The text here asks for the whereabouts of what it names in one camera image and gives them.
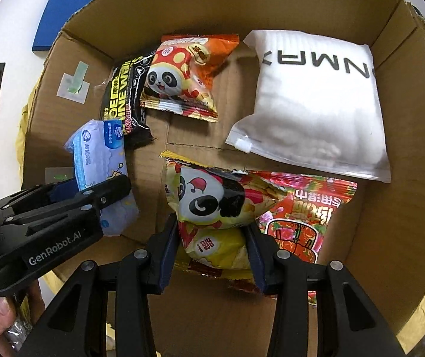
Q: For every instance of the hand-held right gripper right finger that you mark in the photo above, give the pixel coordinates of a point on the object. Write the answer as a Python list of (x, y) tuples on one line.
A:
[(257, 256)]

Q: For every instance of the blue tissue pack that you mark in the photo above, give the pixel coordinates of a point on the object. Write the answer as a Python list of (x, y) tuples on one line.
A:
[(97, 145)]

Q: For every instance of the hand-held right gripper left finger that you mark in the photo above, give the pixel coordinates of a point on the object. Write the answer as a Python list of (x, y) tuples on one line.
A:
[(167, 253)]

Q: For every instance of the yellow panda snack packet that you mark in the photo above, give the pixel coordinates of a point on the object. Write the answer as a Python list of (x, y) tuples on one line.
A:
[(205, 200)]

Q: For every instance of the white zip pouch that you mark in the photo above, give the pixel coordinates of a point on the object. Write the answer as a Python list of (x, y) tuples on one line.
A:
[(309, 100)]

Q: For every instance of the black wipes packet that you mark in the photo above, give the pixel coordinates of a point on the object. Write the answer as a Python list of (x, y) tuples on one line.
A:
[(121, 100)]

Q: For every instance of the cardboard box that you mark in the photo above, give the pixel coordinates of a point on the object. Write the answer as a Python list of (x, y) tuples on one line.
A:
[(205, 134)]

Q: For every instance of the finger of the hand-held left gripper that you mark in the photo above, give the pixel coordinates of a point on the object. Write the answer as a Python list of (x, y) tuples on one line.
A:
[(61, 190), (97, 197)]

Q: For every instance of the red snack packet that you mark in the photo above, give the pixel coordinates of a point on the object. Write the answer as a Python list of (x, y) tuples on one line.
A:
[(309, 223)]

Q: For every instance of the orange panda snack packet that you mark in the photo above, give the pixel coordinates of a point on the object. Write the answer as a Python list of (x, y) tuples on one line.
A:
[(182, 78)]

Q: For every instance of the blue foam mat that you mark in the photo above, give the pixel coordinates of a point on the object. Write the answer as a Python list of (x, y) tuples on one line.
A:
[(63, 18)]

